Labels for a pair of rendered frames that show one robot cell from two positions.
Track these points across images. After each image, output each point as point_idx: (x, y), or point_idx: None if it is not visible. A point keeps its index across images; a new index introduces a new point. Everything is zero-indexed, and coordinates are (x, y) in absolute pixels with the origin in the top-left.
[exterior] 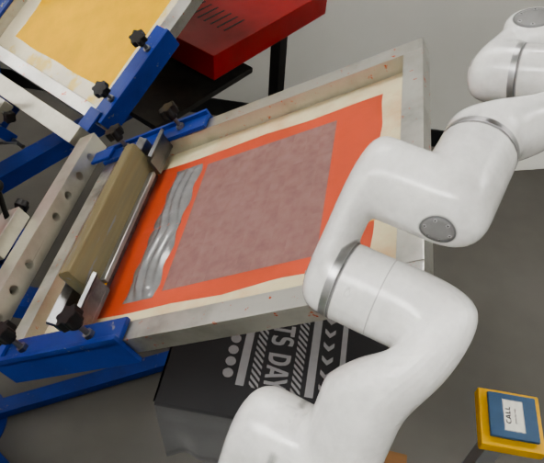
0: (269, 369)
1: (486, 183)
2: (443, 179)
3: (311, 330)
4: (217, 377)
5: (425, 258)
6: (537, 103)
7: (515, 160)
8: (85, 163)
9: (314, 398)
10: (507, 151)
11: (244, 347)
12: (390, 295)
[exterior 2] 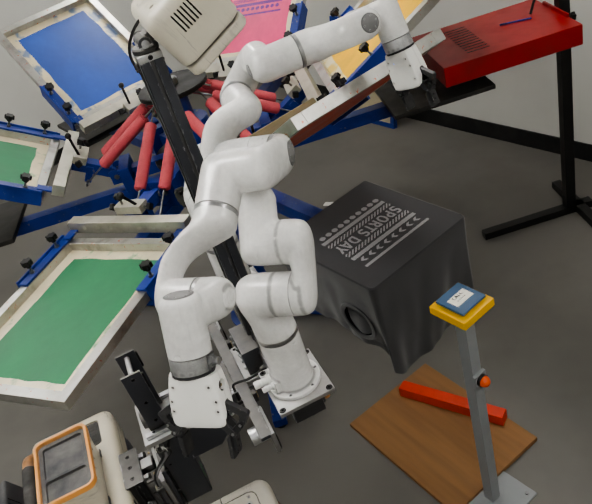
0: (344, 243)
1: (265, 53)
2: (251, 51)
3: (384, 231)
4: (315, 239)
5: (302, 112)
6: (316, 28)
7: (296, 50)
8: None
9: (355, 260)
10: (289, 45)
11: (341, 230)
12: (229, 95)
